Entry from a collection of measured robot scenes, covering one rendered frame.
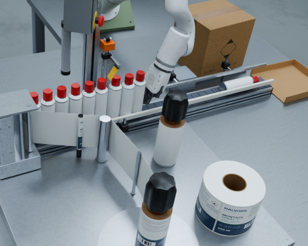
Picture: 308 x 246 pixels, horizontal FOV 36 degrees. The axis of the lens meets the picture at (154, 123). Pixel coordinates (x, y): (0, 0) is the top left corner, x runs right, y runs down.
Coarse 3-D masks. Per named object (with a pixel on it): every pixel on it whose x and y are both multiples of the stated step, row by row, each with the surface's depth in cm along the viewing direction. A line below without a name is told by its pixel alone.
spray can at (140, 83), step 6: (138, 72) 181; (144, 72) 181; (138, 78) 181; (138, 84) 182; (144, 84) 183; (138, 90) 183; (144, 90) 185; (138, 96) 185; (138, 102) 187; (132, 108) 189; (138, 108) 189
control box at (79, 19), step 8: (64, 0) 151; (72, 0) 150; (80, 0) 150; (88, 0) 150; (96, 0) 154; (64, 8) 152; (72, 8) 152; (80, 8) 152; (88, 8) 152; (96, 8) 157; (64, 16) 154; (72, 16) 154; (80, 16) 154; (88, 16) 153; (96, 16) 159; (64, 24) 156; (72, 24) 156; (80, 24) 155; (88, 24) 155; (80, 32) 157; (88, 32) 157
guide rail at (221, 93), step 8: (272, 80) 222; (240, 88) 213; (248, 88) 216; (208, 96) 204; (216, 96) 207; (136, 112) 189; (144, 112) 190; (152, 112) 192; (112, 120) 183; (120, 120) 185
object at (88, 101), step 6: (90, 84) 170; (84, 90) 173; (90, 90) 171; (84, 96) 172; (90, 96) 172; (84, 102) 174; (90, 102) 174; (84, 108) 175; (90, 108) 175; (84, 114) 177; (90, 114) 177
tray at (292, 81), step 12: (288, 60) 248; (252, 72) 239; (264, 72) 243; (276, 72) 244; (288, 72) 246; (300, 72) 247; (276, 84) 235; (288, 84) 236; (300, 84) 238; (276, 96) 226; (288, 96) 221; (300, 96) 226
